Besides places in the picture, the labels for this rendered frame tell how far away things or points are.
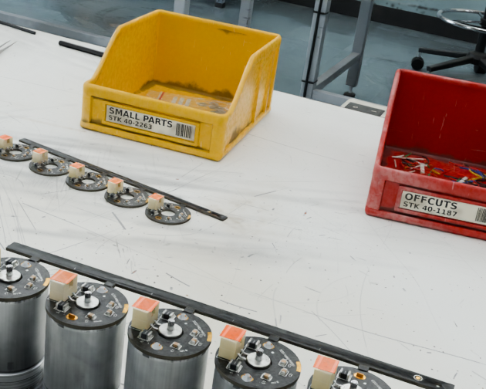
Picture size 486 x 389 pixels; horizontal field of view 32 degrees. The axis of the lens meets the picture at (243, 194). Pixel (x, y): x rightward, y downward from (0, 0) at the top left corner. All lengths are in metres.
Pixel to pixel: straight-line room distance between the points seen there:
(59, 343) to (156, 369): 0.03
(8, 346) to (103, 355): 0.03
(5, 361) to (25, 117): 0.32
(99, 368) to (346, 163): 0.34
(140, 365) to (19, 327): 0.04
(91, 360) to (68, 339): 0.01
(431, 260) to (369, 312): 0.07
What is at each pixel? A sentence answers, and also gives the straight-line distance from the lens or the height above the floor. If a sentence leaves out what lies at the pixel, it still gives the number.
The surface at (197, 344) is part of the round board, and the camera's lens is 0.25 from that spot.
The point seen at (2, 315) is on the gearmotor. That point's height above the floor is 0.81.
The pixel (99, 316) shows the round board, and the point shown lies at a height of 0.81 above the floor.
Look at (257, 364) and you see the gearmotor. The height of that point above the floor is 0.81.
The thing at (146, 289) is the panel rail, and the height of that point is 0.81.
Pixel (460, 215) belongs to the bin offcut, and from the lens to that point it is 0.50.
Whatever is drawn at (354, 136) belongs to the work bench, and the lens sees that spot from 0.62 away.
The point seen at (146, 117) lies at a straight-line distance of 0.55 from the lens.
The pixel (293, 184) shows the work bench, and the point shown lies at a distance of 0.52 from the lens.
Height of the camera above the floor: 0.96
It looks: 24 degrees down
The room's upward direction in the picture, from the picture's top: 8 degrees clockwise
